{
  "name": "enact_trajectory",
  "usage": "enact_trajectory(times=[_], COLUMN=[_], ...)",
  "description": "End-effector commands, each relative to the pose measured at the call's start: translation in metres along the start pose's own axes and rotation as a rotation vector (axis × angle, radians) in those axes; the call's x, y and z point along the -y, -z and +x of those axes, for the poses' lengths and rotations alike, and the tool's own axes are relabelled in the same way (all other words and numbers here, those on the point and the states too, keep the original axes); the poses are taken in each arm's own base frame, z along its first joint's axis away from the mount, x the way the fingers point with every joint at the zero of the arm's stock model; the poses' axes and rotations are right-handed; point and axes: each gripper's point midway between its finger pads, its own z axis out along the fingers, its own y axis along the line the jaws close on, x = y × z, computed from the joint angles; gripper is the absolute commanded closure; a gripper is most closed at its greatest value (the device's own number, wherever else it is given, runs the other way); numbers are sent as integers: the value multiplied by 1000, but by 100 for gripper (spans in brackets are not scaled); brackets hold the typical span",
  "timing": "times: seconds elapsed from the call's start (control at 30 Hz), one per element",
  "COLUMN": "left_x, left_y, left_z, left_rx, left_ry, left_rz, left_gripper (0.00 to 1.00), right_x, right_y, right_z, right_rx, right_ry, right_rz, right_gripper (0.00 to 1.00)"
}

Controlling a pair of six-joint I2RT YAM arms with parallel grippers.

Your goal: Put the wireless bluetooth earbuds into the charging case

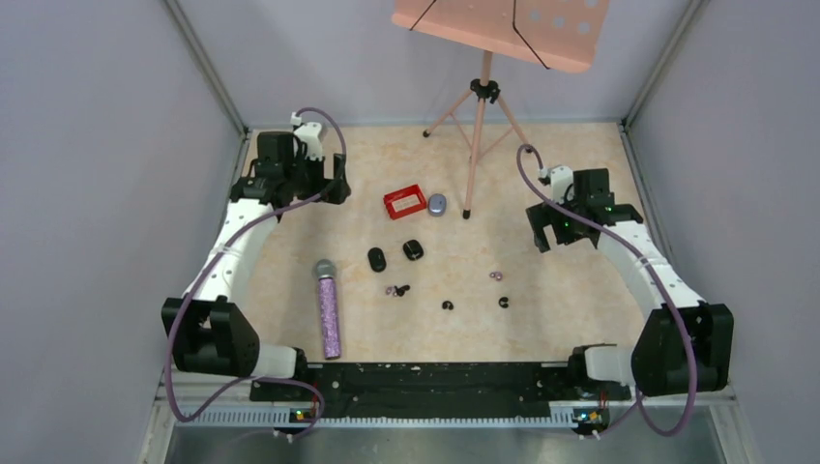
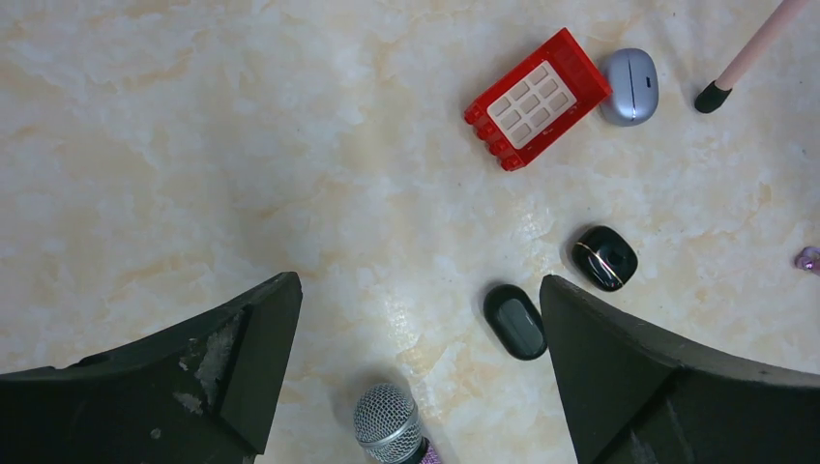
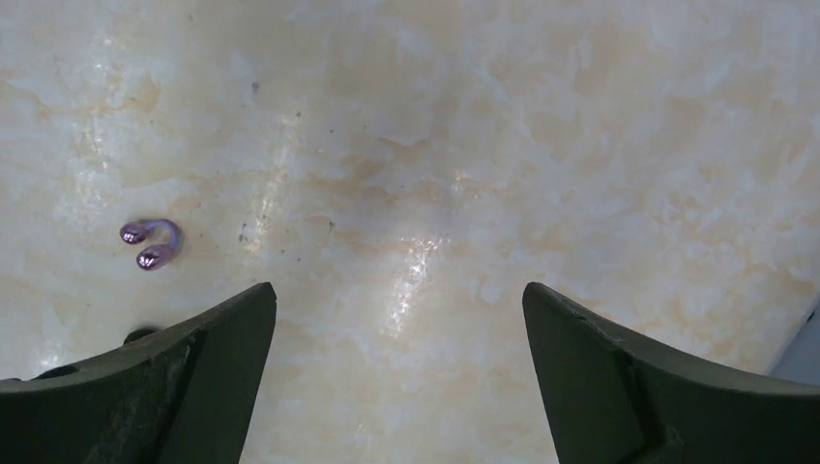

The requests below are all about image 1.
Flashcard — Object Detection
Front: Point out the black oval earbud case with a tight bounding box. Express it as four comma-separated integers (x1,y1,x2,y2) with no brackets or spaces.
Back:
366,247,387,273

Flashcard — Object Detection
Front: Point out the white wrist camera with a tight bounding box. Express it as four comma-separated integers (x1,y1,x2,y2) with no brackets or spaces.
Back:
538,165,574,204
290,112,324,161

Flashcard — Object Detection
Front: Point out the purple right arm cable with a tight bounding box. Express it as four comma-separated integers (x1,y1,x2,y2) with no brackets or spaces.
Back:
515,143,699,439

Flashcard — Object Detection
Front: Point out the black earbud pair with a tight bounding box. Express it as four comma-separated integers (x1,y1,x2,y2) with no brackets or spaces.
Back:
393,285,411,297

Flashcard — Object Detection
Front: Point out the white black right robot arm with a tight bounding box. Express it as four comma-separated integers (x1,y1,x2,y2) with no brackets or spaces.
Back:
526,165,734,398

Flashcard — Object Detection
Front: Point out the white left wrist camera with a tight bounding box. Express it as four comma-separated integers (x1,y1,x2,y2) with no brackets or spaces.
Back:
290,112,324,161

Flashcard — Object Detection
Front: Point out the purple glitter microphone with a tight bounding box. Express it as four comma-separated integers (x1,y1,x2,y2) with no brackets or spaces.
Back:
313,259,342,360

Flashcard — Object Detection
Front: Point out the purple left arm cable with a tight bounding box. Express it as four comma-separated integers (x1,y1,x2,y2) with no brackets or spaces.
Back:
162,106,348,442

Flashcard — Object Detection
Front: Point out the pink music stand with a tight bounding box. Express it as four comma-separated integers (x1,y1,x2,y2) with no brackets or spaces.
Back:
391,0,611,221

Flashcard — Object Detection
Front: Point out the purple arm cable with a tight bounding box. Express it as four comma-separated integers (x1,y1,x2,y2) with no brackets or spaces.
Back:
515,143,699,439
162,106,348,442

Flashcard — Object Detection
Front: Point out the red toy window brick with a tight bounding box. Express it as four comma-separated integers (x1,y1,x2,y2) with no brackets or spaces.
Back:
383,184,427,220

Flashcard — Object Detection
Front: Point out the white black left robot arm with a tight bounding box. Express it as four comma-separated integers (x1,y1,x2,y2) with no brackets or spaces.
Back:
161,122,351,400

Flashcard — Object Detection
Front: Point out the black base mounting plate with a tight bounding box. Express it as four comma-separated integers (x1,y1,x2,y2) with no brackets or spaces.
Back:
249,362,632,420

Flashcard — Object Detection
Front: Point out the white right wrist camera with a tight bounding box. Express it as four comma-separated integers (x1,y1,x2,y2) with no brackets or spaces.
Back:
538,165,574,204

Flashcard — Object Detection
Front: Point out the silver blue earbud charging case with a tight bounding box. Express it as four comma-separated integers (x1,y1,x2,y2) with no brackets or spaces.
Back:
427,193,448,218

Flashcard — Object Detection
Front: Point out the black glossy earbud case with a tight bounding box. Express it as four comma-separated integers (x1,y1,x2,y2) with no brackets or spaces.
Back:
402,239,425,261

